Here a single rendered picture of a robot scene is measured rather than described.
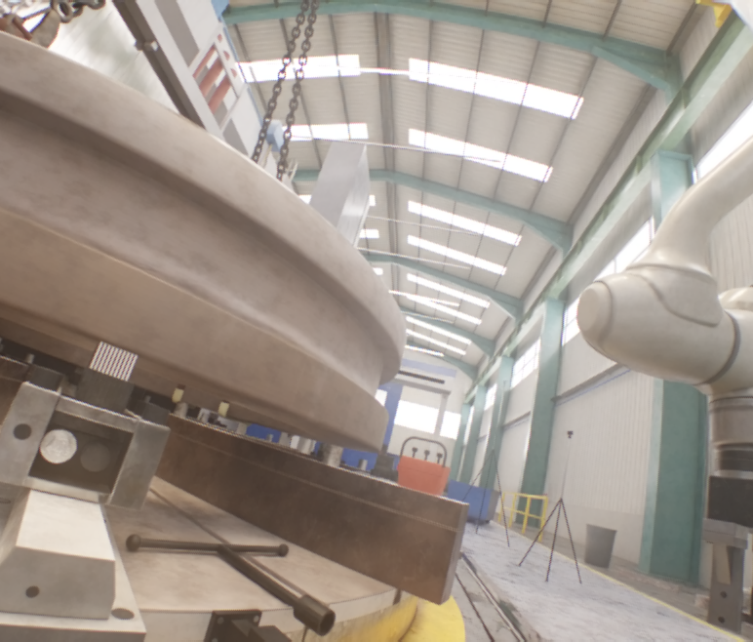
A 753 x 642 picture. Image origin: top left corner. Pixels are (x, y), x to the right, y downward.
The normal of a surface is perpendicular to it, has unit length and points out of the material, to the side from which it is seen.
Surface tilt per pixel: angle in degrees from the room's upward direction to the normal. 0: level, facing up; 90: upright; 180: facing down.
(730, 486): 90
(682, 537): 90
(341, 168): 90
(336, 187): 90
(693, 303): 103
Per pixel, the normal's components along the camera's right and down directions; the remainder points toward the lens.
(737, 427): -0.86, -0.36
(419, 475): -0.45, -0.28
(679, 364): -0.20, 0.67
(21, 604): 0.61, -0.07
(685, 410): -0.12, -0.34
